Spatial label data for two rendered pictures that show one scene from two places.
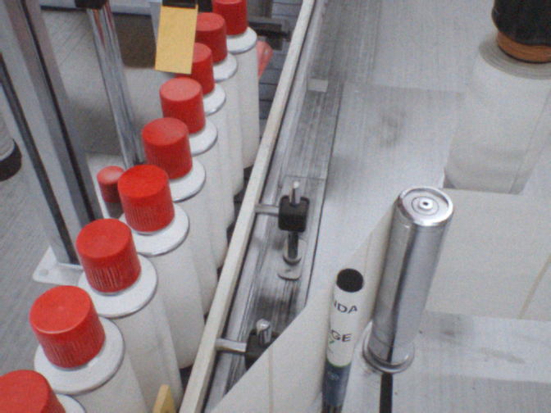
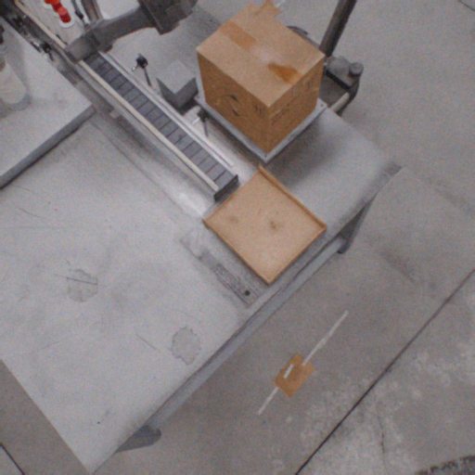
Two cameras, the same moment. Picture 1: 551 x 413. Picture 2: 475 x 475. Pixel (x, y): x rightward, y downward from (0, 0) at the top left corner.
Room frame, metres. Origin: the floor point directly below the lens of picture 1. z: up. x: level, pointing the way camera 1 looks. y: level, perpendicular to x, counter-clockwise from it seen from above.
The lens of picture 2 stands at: (1.77, -0.59, 2.35)
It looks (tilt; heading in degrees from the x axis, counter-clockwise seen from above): 70 degrees down; 134
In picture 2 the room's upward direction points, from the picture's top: 9 degrees counter-clockwise
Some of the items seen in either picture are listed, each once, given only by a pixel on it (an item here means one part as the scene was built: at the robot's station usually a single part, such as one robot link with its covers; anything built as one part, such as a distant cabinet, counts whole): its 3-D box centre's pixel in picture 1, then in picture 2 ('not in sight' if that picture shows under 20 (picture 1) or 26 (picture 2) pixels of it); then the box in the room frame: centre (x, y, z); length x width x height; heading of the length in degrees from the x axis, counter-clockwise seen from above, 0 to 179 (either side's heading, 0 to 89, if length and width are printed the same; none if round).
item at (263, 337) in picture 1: (246, 356); (23, 21); (0.27, 0.03, 0.89); 0.06 x 0.03 x 0.12; 80
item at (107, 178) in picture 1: (112, 183); not in sight; (0.53, 0.20, 0.85); 0.03 x 0.03 x 0.03
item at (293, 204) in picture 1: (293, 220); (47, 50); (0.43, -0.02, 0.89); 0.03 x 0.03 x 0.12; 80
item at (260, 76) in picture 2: not in sight; (260, 81); (1.17, 0.24, 0.99); 0.30 x 0.24 x 0.27; 171
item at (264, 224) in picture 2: not in sight; (263, 223); (1.43, -0.11, 0.85); 0.30 x 0.26 x 0.04; 170
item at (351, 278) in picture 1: (339, 357); not in sight; (0.22, -0.04, 0.97); 0.02 x 0.02 x 0.19
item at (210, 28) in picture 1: (215, 114); (66, 24); (0.49, 0.06, 0.98); 0.05 x 0.05 x 0.20
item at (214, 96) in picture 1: (202, 146); (57, 16); (0.44, 0.07, 0.98); 0.05 x 0.05 x 0.20
